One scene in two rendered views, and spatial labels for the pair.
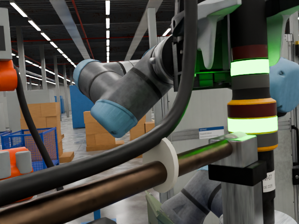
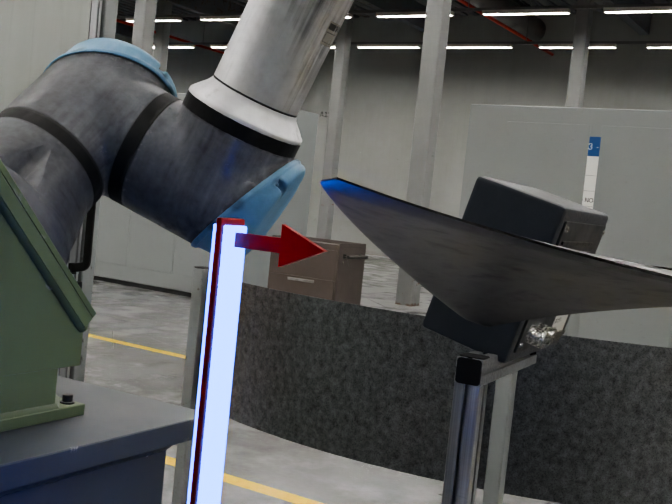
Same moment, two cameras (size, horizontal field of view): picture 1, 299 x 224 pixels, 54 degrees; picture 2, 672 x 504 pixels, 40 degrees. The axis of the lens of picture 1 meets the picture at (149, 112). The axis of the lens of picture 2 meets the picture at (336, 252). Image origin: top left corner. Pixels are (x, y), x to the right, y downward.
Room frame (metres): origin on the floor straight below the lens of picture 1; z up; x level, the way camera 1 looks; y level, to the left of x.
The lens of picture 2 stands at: (0.23, 0.36, 1.21)
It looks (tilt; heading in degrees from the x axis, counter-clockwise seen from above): 3 degrees down; 309
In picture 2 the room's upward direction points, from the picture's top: 6 degrees clockwise
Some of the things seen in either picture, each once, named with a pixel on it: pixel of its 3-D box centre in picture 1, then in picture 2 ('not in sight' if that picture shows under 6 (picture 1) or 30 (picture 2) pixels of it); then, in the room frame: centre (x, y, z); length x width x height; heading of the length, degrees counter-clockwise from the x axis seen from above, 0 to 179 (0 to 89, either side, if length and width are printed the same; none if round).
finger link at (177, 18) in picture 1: (194, 26); not in sight; (0.32, -0.05, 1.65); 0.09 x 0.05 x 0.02; 1
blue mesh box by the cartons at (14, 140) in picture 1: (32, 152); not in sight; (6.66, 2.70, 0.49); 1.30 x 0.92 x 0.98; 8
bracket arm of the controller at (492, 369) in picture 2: not in sight; (499, 360); (0.77, -0.63, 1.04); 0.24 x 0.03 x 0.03; 103
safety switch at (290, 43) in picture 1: (295, 55); not in sight; (2.33, -1.17, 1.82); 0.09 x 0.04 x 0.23; 103
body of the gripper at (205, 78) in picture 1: (198, 56); not in sight; (0.38, -0.07, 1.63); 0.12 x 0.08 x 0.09; 13
